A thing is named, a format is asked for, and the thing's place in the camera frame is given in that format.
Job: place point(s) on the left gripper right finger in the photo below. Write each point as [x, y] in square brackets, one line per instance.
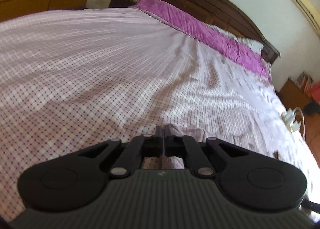
[189, 150]

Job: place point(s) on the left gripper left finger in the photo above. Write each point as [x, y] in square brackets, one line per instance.
[139, 148]

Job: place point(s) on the lilac cable knit cardigan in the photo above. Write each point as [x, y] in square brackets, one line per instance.
[175, 162]

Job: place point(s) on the pink checkered bed sheet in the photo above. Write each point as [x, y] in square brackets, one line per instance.
[72, 79]

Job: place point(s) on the magenta quilt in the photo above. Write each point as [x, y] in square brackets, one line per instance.
[225, 45]

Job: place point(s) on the beige power strip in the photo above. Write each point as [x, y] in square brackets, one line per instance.
[288, 125]

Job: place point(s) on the white charger plug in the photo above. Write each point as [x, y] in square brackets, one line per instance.
[295, 126]
[288, 116]

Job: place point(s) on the wooden sideboard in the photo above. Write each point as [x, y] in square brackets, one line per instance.
[292, 97]

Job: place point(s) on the white pillow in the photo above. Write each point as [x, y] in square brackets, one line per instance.
[254, 45]

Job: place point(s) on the black garment on sideboard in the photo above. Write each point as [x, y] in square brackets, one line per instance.
[312, 108]

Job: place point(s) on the dark wooden headboard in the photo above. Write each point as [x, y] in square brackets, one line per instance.
[229, 17]

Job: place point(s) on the row of books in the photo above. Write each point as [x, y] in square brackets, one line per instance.
[304, 82]

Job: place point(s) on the dark wooden nightstand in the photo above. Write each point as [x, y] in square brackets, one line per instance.
[121, 3]

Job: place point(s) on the orange white curtain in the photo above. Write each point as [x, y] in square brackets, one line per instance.
[315, 92]

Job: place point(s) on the wall air conditioner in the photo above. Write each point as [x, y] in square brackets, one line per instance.
[310, 13]

